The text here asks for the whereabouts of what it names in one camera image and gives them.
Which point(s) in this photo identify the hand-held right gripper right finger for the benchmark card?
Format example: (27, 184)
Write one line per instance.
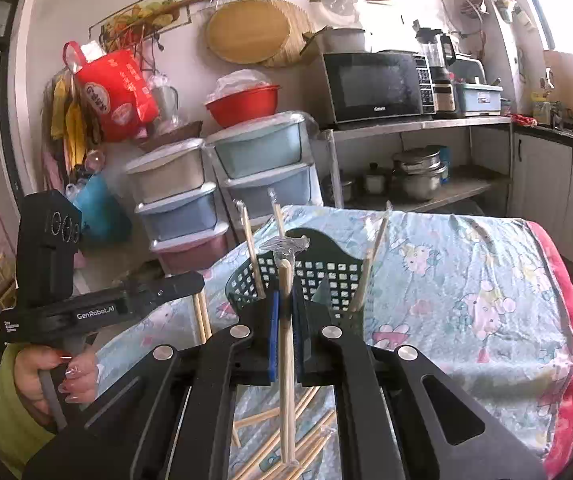
(366, 385)

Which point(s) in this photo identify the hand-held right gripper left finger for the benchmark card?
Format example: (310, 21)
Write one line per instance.
(216, 375)

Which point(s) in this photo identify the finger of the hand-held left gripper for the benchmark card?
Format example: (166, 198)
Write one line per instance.
(166, 292)

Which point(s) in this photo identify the bamboo chopstick pair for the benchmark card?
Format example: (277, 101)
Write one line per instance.
(201, 320)
(286, 335)

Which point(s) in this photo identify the bunch of bamboo chopsticks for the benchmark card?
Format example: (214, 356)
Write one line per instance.
(251, 260)

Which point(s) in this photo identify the green plastic utensil holder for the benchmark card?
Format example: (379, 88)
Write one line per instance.
(336, 275)

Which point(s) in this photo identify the person's left hand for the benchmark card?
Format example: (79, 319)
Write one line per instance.
(29, 380)

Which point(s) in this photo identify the blue bag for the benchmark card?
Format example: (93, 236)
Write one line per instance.
(101, 210)

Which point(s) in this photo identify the cream blue pink drawer tower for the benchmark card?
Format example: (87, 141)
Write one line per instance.
(176, 210)

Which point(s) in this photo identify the cartoon cat printed tablecloth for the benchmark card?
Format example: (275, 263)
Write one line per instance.
(441, 285)

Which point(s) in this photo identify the yellow hanging cloths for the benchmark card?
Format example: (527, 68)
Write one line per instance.
(69, 120)

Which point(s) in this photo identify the green blue drawer tower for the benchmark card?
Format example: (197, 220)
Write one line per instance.
(261, 160)

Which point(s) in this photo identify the red plastic bag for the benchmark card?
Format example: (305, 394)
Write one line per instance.
(116, 95)

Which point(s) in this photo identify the red plastic basin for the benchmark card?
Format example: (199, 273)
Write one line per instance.
(244, 107)

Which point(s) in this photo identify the small steel pot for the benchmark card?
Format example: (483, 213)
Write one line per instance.
(375, 179)

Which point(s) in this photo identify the large steel pot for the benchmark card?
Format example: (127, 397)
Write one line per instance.
(420, 172)

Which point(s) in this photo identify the metal shelf rack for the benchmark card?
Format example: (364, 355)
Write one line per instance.
(416, 125)

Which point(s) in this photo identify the kitchen counter with cabinets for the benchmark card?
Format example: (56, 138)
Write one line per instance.
(541, 185)

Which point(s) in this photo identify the round bamboo board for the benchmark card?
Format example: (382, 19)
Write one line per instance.
(246, 32)

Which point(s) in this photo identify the black microwave oven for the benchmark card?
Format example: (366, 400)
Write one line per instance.
(376, 87)

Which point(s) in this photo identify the light blue dish box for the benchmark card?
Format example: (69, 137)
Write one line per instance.
(477, 99)

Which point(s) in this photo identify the grey cooking pot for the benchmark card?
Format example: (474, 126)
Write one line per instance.
(345, 40)

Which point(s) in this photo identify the blender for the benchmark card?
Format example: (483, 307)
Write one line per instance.
(436, 70)

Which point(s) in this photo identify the clear round lid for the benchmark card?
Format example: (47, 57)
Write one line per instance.
(341, 0)

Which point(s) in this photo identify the white cutting board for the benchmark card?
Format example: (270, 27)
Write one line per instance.
(561, 80)

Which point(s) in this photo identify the fruit wall poster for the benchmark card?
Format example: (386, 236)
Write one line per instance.
(136, 12)

